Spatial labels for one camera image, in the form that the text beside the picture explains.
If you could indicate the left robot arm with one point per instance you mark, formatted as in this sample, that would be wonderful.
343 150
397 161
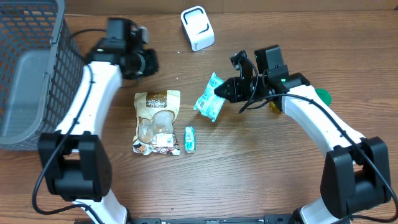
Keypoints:
76 170

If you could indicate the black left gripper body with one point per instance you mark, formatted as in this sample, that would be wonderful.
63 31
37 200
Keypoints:
151 66

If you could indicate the brown snack bag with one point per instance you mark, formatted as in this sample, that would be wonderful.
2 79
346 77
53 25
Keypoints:
156 113

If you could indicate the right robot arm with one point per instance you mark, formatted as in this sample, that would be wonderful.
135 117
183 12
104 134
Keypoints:
356 173

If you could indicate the green lid labelled jar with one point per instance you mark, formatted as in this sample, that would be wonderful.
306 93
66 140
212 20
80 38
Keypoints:
324 95

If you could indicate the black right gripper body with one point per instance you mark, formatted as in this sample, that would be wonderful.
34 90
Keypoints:
239 88

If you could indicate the dark grey plastic basket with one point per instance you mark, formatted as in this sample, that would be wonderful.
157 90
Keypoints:
40 72

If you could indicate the yellow liquid bottle silver cap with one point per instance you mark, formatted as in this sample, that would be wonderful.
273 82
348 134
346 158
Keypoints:
273 107

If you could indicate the teal wet wipes pack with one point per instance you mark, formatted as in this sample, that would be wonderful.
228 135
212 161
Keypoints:
209 104

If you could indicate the white barcode scanner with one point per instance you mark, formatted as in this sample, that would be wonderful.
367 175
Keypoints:
197 28

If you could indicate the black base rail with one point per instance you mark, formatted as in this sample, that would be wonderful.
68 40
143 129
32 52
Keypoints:
267 219

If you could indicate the teal tissue pack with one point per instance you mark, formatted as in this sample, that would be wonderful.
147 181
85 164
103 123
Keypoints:
190 142

